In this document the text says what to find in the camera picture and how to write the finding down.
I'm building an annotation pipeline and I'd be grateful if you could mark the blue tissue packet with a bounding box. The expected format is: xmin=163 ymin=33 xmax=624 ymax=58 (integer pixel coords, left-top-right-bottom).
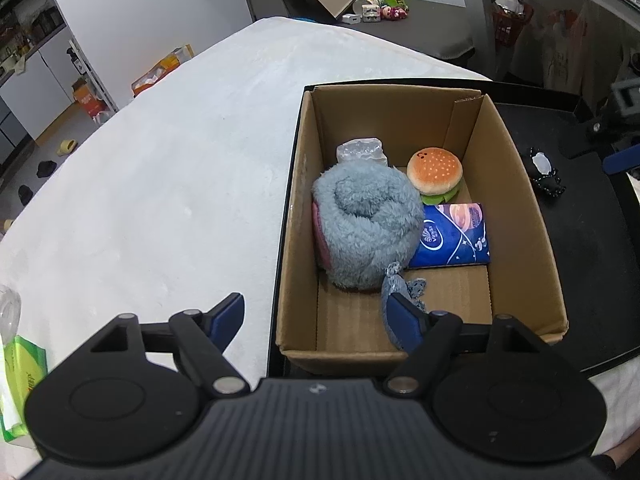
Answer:
xmin=407 ymin=202 xmax=492 ymax=269

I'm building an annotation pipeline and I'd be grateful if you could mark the orange carton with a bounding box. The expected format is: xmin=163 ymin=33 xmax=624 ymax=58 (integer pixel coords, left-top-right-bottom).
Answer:
xmin=72 ymin=78 xmax=109 ymax=119

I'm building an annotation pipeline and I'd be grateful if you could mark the cream tote bag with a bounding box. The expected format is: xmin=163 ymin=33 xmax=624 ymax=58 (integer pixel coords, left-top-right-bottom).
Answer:
xmin=542 ymin=2 xmax=632 ymax=107

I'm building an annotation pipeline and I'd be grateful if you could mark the brown cardboard box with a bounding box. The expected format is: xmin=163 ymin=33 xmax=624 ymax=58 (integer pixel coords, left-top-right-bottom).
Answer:
xmin=275 ymin=84 xmax=570 ymax=374

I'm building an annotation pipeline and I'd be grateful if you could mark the clear plastic bag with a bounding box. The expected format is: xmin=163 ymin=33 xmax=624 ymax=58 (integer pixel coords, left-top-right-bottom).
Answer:
xmin=335 ymin=137 xmax=389 ymax=166

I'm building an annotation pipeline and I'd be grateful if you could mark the orange tissue box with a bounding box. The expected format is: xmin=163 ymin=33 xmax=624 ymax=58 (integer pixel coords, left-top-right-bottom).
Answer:
xmin=130 ymin=43 xmax=196 ymax=97

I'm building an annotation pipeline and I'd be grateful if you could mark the grey side table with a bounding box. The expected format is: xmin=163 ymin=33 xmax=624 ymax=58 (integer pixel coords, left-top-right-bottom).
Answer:
xmin=240 ymin=0 xmax=477 ymax=67

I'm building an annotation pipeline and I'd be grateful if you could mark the plush burger toy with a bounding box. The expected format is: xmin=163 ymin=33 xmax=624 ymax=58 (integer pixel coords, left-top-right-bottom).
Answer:
xmin=405 ymin=146 xmax=463 ymax=206

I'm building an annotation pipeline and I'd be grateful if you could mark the clear plastic bottle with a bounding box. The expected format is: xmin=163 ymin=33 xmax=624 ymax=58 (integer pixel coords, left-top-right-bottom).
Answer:
xmin=0 ymin=284 xmax=24 ymax=347

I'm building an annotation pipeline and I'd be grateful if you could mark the black tray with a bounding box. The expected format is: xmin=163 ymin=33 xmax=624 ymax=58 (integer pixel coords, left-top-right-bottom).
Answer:
xmin=265 ymin=77 xmax=640 ymax=380

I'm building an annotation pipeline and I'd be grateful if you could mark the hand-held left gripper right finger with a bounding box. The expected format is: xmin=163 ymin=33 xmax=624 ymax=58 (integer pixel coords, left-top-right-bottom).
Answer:
xmin=386 ymin=293 xmax=571 ymax=397

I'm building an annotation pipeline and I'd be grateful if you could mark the red basket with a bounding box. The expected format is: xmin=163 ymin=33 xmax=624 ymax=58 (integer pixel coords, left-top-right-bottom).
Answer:
xmin=489 ymin=0 xmax=532 ymax=49

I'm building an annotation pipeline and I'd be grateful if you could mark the green tissue pack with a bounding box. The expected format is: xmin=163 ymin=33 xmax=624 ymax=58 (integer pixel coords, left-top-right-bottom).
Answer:
xmin=0 ymin=335 xmax=49 ymax=444

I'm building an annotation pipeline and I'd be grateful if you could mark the grey desk leg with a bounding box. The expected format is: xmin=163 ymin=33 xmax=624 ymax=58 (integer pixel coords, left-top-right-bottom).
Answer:
xmin=462 ymin=0 xmax=497 ymax=82

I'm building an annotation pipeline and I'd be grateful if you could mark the fluffy blue plush toy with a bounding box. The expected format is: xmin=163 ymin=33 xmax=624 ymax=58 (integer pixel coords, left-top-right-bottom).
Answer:
xmin=310 ymin=159 xmax=426 ymax=292

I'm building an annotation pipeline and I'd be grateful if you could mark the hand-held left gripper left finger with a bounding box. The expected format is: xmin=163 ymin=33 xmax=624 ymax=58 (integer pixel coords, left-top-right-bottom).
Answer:
xmin=62 ymin=291 xmax=245 ymax=397

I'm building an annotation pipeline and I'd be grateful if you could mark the white cabinet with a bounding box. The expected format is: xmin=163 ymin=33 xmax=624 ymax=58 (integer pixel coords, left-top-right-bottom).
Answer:
xmin=0 ymin=25 xmax=82 ymax=142

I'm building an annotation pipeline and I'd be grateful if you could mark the small blue plush toy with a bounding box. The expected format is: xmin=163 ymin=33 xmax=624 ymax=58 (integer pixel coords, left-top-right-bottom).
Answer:
xmin=380 ymin=261 xmax=430 ymax=351

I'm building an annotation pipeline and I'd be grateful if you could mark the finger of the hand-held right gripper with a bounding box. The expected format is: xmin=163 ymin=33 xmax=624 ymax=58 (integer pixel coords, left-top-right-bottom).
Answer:
xmin=560 ymin=107 xmax=640 ymax=177

